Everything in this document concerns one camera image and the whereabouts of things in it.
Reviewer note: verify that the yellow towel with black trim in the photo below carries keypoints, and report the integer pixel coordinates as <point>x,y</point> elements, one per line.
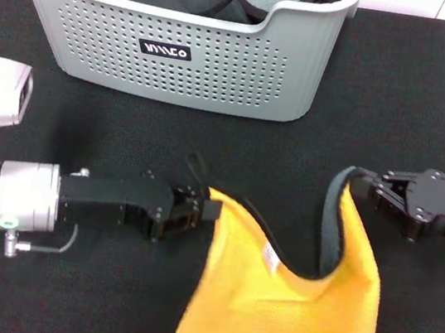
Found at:
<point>287,323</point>

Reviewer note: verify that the silver wrist plug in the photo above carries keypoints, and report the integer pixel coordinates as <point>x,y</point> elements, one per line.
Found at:
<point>81,173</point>

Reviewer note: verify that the black tablecloth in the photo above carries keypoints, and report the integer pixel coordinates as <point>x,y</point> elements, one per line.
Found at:
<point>60,297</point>

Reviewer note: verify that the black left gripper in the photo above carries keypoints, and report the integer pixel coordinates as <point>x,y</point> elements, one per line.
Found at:
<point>117,201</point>

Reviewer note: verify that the grey perforated storage basket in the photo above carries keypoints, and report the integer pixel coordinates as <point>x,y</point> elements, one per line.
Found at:
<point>217,86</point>

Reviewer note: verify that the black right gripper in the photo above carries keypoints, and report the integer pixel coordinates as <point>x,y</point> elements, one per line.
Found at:
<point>438,207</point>

